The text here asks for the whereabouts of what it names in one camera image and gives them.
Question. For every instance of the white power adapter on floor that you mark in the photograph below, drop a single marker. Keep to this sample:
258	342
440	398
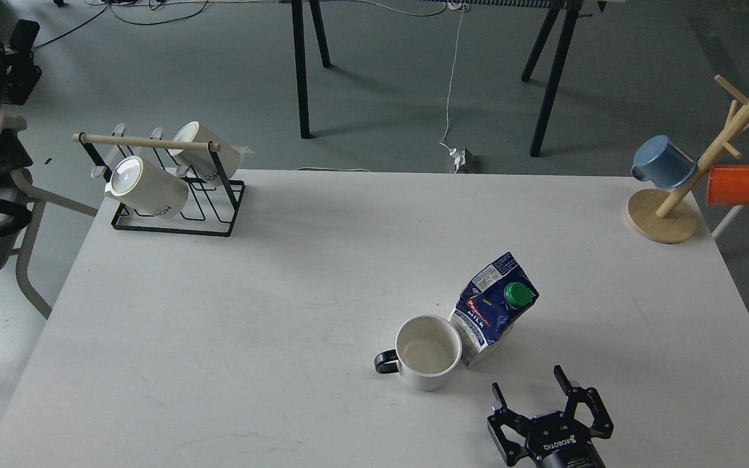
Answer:
463	161

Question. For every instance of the white mug black handle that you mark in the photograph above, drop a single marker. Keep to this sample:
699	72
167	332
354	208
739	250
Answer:
427	350

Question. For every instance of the blue milk carton green cap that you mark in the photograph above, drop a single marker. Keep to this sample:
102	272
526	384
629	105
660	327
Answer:
488	306

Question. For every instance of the wooden mug tree stand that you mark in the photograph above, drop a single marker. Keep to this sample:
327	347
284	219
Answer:
663	215

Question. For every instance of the grey office chair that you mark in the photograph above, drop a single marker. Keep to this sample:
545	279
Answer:
17	185

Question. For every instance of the white mug rear on rack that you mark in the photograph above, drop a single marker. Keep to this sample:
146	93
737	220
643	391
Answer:
200	161

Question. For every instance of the orange mug on tree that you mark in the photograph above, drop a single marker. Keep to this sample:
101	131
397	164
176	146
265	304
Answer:
728	184

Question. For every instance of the white mug on rack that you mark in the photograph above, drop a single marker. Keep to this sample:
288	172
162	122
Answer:
200	161
146	187

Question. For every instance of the black wire mug rack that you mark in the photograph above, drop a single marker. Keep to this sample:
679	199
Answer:
210	211

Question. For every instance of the black table legs right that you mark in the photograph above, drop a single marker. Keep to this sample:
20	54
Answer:
572	9

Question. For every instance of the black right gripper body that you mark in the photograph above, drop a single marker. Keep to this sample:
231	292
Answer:
555	440

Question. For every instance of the blue mug on tree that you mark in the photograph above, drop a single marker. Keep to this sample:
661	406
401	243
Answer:
660	161

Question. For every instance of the white mug front on rack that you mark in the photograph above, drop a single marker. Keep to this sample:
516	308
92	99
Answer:
146	187

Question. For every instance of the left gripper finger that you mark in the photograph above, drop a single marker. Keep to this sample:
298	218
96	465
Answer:
22	74

